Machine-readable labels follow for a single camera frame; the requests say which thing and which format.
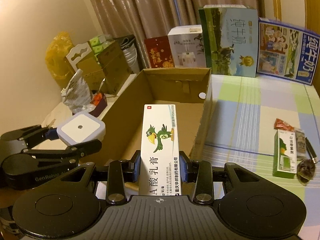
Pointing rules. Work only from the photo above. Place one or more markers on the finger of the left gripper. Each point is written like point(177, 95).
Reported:
point(74, 151)
point(46, 133)

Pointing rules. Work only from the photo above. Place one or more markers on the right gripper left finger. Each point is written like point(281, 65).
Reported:
point(119, 173)

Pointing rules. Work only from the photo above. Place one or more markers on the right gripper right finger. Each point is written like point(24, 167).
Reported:
point(200, 173)

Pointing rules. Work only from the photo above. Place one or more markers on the white square night light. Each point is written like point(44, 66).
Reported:
point(81, 127)

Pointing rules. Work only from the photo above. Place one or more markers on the white parrot ointment box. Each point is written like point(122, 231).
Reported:
point(160, 165)

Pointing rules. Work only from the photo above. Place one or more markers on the green white medicine box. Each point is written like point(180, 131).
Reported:
point(285, 154)

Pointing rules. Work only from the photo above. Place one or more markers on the purple velvet scrunchie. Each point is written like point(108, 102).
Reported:
point(305, 171)

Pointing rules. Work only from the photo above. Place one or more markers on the clear snack packet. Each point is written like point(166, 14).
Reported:
point(300, 142)

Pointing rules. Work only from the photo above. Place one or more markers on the dark red wooden tray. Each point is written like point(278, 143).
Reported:
point(97, 105)

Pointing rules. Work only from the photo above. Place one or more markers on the white silver foil bag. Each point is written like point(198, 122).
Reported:
point(77, 94)

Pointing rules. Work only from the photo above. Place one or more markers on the yellow plastic bag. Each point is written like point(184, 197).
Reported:
point(56, 61)

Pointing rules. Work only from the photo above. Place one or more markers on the brown cardboard carton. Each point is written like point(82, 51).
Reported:
point(106, 71)

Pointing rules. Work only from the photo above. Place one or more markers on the brown cardboard box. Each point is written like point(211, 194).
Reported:
point(189, 89)

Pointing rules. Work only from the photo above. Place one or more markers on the checkered bed sheet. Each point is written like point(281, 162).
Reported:
point(220, 119)

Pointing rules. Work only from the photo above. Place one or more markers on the red snack packet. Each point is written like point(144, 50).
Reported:
point(282, 125)

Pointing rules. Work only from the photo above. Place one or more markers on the green tissue packs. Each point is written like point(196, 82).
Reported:
point(100, 42)

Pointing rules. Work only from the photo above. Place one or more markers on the white plastic bag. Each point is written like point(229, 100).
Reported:
point(129, 48)

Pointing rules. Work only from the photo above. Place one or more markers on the black lighter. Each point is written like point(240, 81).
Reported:
point(311, 151)

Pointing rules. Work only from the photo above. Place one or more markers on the red gift box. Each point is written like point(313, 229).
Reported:
point(159, 52)

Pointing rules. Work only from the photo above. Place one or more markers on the white humidifier box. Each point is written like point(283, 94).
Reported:
point(186, 44)

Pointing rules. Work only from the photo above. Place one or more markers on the green milk carton box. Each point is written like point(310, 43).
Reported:
point(230, 39)

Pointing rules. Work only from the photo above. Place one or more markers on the blue milk carton box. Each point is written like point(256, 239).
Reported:
point(287, 51)

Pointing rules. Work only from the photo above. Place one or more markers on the brown curtain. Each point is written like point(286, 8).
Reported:
point(151, 18)

